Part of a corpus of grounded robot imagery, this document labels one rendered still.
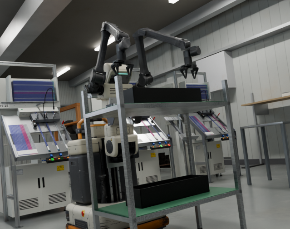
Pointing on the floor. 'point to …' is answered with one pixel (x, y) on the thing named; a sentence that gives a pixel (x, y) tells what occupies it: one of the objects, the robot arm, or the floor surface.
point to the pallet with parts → (165, 163)
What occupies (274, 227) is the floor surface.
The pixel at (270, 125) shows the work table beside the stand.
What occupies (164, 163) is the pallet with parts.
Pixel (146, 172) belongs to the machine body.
